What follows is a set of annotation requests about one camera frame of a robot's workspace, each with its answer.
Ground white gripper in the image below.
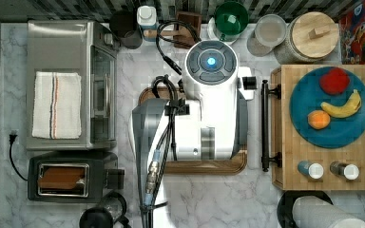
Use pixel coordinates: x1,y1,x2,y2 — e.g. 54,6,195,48
238,66,257,101

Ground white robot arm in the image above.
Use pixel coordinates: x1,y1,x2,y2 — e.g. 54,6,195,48
129,40,257,228

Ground bamboo drawer box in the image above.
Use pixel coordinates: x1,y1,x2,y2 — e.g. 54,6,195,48
269,65,365,190

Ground clear lidded plastic container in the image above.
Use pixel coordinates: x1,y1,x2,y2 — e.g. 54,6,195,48
247,14,287,57

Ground blue plate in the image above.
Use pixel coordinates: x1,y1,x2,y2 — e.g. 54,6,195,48
289,66,365,148

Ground green bowl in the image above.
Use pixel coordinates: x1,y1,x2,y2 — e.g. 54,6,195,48
207,1,249,44

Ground white canister with wooden lid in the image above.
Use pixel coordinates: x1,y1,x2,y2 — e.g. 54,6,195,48
274,11,339,65

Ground orange fruit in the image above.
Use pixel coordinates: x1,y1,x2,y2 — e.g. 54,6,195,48
307,110,331,130

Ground dark wooden holder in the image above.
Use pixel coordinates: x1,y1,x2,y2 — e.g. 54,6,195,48
144,11,202,49

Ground wooden cutting board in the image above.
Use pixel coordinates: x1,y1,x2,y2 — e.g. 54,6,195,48
138,86,248,175

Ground red apple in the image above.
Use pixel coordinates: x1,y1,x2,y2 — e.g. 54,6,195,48
319,67,350,95

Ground yellow banana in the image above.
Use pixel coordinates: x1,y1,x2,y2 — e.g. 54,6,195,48
320,89,362,118

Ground blue shaker with white cap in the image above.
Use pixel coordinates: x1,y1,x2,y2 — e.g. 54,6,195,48
298,161,324,180

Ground white capped bottle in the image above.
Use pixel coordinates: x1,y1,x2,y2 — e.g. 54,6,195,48
137,6,158,33

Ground cereal box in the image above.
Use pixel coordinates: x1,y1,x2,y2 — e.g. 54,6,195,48
339,0,365,65

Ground steel shaker with white cap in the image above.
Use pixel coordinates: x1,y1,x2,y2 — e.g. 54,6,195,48
330,161,360,181

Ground paper towel roll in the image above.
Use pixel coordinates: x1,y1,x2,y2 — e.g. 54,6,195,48
277,191,365,228

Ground black mug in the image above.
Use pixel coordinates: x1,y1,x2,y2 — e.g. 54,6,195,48
109,10,143,49

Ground stainless toaster oven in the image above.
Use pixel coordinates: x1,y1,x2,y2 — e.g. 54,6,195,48
27,20,119,150

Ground black toaster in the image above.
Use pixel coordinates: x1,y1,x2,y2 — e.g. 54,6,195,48
28,151,125,203

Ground white striped towel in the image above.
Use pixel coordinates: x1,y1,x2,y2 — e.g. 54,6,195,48
31,71,82,140

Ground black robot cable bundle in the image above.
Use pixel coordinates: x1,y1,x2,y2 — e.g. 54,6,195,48
141,20,202,228

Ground black power cord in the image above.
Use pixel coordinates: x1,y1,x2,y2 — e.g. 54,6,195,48
9,129,29,182

